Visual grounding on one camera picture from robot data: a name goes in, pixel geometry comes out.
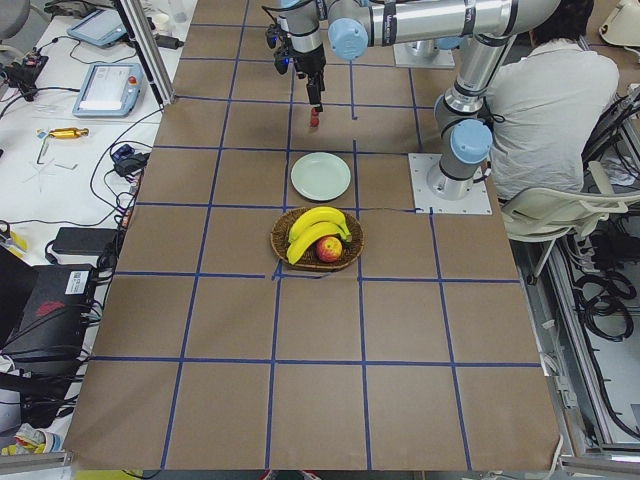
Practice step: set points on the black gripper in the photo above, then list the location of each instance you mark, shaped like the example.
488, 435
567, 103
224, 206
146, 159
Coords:
310, 62

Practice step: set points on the strawberry three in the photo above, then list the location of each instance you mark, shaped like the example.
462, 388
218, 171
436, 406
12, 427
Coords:
314, 118

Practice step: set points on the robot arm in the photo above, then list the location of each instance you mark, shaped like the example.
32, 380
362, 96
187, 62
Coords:
489, 26
297, 28

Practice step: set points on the light green plate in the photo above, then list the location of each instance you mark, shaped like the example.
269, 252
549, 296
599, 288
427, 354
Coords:
320, 176

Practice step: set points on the yellow banana bunch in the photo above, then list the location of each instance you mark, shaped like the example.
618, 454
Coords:
312, 225

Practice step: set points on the woven wicker basket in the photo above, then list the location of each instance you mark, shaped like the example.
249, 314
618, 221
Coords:
309, 261

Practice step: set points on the red yellow apple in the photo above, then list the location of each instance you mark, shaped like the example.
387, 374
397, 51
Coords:
329, 249

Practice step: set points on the blue teach pendant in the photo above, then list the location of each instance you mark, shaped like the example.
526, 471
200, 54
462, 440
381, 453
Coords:
109, 90

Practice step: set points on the seated person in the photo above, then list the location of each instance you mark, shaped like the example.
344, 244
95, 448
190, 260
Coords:
547, 104

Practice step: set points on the white office chair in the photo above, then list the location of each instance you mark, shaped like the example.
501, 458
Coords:
541, 214

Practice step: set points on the black power brick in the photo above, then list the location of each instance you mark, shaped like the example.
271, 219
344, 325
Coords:
82, 241

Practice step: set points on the black computer box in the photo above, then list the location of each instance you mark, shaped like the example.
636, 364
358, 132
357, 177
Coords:
44, 312

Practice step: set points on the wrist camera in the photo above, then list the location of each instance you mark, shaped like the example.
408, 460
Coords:
277, 40

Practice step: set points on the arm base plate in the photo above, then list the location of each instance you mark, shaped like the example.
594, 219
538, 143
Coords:
423, 54
435, 193

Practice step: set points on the aluminium frame post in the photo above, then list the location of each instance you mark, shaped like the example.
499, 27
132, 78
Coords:
139, 31

